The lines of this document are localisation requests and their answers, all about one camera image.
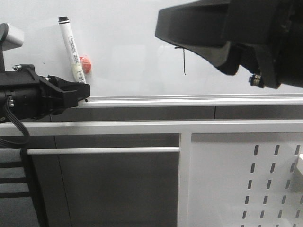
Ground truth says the white horizontal handle bar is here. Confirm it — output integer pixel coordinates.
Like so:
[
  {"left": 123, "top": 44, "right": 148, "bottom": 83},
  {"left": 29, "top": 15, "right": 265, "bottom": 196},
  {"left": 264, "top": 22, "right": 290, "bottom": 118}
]
[{"left": 27, "top": 147, "right": 180, "bottom": 155}]

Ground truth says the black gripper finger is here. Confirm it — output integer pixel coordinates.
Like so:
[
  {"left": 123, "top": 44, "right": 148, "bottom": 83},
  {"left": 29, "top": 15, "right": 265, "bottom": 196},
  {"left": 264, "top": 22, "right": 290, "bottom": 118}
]
[{"left": 155, "top": 0, "right": 241, "bottom": 76}]

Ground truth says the white black whiteboard marker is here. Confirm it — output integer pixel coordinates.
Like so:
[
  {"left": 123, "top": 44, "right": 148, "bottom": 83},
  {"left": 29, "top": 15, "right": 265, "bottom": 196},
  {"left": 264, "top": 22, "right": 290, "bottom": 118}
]
[{"left": 57, "top": 16, "right": 89, "bottom": 103}]

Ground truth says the black chair frame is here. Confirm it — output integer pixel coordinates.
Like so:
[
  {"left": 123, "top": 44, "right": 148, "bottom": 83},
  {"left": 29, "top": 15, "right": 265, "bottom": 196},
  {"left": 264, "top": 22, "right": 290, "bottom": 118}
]
[{"left": 0, "top": 148, "right": 49, "bottom": 227}]

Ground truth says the dark grey panel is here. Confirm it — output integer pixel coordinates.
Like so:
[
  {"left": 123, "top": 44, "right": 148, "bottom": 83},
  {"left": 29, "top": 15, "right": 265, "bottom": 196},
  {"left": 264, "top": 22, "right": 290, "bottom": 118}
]
[{"left": 31, "top": 134, "right": 179, "bottom": 227}]

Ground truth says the whiteboard with aluminium frame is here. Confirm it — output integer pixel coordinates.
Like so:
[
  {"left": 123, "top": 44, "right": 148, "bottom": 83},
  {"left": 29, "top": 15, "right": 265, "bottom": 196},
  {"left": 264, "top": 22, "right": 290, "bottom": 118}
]
[{"left": 0, "top": 0, "right": 303, "bottom": 106}]

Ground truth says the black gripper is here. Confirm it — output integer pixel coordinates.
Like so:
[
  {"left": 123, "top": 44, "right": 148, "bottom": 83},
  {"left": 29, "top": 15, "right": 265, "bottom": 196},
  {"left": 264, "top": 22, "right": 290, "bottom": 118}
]
[
  {"left": 222, "top": 0, "right": 303, "bottom": 88},
  {"left": 0, "top": 64, "right": 90, "bottom": 123}
]

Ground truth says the white perforated pegboard panel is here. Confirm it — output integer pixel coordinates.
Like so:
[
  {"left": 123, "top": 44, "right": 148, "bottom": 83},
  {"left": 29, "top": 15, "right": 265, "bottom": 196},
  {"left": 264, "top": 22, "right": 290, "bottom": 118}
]
[{"left": 188, "top": 133, "right": 303, "bottom": 227}]

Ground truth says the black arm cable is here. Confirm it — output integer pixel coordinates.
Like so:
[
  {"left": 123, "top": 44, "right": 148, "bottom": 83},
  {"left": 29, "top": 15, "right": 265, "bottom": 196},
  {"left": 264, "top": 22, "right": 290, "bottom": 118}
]
[{"left": 0, "top": 94, "right": 31, "bottom": 149}]

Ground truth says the red round magnet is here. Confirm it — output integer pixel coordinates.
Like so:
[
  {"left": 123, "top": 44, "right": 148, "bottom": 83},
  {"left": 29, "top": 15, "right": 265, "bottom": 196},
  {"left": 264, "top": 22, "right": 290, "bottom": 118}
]
[{"left": 80, "top": 56, "right": 91, "bottom": 74}]

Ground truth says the white metal stand frame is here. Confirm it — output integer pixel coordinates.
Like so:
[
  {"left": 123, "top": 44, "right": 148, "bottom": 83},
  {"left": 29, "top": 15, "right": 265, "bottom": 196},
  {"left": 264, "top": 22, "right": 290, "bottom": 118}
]
[{"left": 0, "top": 119, "right": 303, "bottom": 227}]

